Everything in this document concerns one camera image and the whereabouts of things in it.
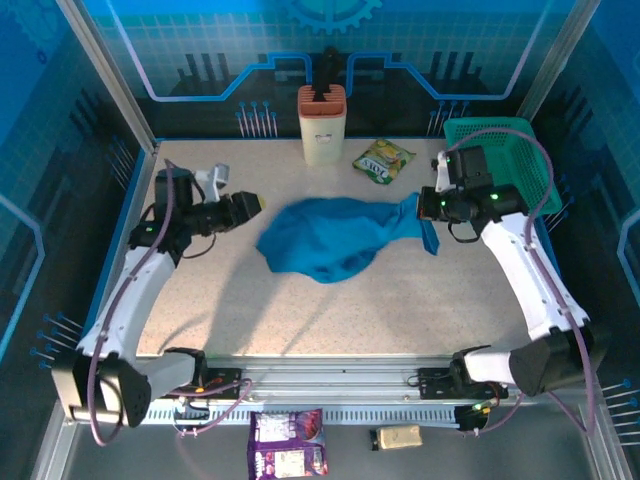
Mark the aluminium frame post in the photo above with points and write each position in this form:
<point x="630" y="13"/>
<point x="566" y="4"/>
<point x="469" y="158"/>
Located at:
<point x="558" y="60"/>
<point x="109" y="75"/>

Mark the beige knife block orange top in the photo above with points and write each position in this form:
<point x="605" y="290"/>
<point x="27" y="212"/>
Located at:
<point x="322" y="135"/>

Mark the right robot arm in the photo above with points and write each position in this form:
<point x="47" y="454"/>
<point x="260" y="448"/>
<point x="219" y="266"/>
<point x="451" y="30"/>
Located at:
<point x="520" y="270"/>

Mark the aluminium front rail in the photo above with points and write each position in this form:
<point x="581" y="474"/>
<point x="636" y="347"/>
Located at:
<point x="325" y="380"/>

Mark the beige wrapped packet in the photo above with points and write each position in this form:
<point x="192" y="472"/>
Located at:
<point x="400" y="437"/>

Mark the black connector box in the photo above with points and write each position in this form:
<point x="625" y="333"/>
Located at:
<point x="467" y="420"/>

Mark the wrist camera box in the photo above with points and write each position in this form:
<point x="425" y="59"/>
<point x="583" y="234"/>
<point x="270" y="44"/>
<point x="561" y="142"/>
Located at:
<point x="215" y="182"/>
<point x="441" y="172"/>

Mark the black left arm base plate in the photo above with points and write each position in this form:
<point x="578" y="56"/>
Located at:
<point x="225" y="377"/>

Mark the purple snack bag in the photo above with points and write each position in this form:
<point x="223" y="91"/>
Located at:
<point x="287" y="445"/>

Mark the blue t-shirt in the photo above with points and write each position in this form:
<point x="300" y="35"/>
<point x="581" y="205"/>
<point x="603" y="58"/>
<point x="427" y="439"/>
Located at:
<point x="330" y="235"/>

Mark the black knife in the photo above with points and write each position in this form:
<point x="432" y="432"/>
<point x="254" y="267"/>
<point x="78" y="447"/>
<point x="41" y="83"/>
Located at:
<point x="327" y="70"/>

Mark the green plastic basket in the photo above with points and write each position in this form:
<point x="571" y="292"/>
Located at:
<point x="530" y="160"/>

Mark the green yellow snack bag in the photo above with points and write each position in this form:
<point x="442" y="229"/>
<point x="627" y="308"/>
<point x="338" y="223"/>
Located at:
<point x="382" y="162"/>

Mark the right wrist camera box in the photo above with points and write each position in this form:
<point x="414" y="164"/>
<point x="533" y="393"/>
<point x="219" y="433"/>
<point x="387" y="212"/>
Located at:
<point x="441" y="172"/>

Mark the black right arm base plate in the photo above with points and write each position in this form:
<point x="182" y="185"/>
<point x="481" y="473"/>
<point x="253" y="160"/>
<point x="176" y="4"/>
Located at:
<point x="435" y="385"/>

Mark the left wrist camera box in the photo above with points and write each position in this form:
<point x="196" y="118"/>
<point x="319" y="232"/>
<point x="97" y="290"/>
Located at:
<point x="215" y="182"/>

